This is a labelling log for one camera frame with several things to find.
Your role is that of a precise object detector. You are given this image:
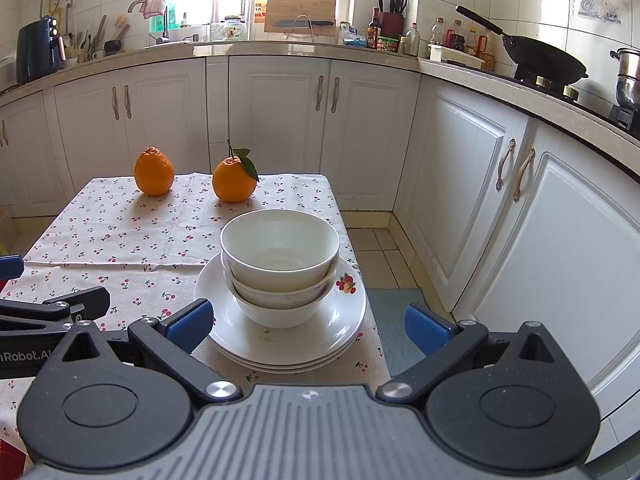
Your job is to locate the wall sticker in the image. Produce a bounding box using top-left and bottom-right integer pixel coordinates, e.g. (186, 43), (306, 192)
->
(577, 0), (623, 23)

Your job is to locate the red knife block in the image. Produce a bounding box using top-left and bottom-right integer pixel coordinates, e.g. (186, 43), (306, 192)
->
(377, 0), (407, 37)

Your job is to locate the gas stove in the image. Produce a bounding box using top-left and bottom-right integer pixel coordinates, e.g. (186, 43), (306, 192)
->
(515, 72), (640, 131)

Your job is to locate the glass jar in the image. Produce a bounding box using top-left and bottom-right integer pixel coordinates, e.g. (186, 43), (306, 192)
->
(222, 16), (247, 41)

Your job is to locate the wooden cutting board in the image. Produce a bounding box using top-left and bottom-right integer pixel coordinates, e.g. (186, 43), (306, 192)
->
(263, 0), (337, 37)

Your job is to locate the blue white plastic packet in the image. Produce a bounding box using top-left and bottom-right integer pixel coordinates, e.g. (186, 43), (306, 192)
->
(340, 22), (368, 47)

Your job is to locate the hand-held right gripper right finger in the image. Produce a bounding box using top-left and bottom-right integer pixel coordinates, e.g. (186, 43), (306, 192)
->
(375, 302), (562, 404)

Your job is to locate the stainless steel pot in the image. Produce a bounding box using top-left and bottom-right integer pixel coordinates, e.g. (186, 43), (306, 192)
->
(609, 47), (640, 110)

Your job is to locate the black wok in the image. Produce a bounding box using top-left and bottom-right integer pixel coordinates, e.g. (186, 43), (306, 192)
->
(455, 5), (589, 86)

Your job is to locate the red label oil bottle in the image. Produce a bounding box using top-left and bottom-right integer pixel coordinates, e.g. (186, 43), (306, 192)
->
(445, 19), (466, 51)

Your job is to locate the teal floor mat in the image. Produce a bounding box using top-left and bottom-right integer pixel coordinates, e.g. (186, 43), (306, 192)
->
(367, 287), (453, 378)

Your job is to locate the orange with green leaf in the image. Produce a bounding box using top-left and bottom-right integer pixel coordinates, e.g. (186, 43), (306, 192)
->
(212, 139), (261, 204)

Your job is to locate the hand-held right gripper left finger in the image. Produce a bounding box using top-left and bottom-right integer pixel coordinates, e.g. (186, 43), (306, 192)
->
(56, 298), (244, 407)

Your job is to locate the white cherry print tablecloth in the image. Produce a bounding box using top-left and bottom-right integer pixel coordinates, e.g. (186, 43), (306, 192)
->
(22, 172), (346, 267)

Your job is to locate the red carton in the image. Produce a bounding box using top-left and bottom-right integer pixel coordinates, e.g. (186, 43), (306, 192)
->
(0, 437), (26, 480)

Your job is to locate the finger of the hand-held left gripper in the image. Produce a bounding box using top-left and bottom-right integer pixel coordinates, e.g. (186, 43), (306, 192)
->
(42, 286), (111, 322)
(0, 255), (25, 281)

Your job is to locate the white plastic tray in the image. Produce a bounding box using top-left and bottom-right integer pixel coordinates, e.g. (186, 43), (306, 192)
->
(427, 43), (485, 70)

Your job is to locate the beige cherry print tablecloth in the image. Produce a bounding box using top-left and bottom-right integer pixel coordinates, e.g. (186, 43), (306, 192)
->
(0, 259), (392, 443)

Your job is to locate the metal kitchen faucet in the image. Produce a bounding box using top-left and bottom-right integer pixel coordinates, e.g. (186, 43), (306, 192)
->
(127, 0), (171, 45)

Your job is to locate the white plate with fruit print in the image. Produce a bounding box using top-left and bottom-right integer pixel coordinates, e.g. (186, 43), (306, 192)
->
(207, 327), (366, 365)
(220, 335), (363, 375)
(193, 250), (367, 352)

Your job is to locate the dark sauce bottle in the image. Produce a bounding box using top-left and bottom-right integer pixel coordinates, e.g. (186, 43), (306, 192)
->
(367, 7), (382, 50)

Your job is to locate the white ceramic bowl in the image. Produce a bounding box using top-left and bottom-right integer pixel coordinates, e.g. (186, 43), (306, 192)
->
(225, 267), (337, 310)
(231, 285), (335, 329)
(220, 209), (341, 292)

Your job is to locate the dark blue air fryer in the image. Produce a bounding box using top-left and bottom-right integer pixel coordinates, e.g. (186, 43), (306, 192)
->
(16, 16), (66, 85)

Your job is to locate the orange with knobbly top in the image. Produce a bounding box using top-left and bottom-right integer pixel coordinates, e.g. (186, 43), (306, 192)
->
(133, 146), (176, 197)

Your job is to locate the utensil holder with utensils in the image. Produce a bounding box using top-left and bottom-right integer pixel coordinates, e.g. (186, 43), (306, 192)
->
(65, 14), (131, 63)

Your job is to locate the metal wire rack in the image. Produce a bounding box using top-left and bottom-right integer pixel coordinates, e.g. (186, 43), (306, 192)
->
(285, 14), (321, 43)

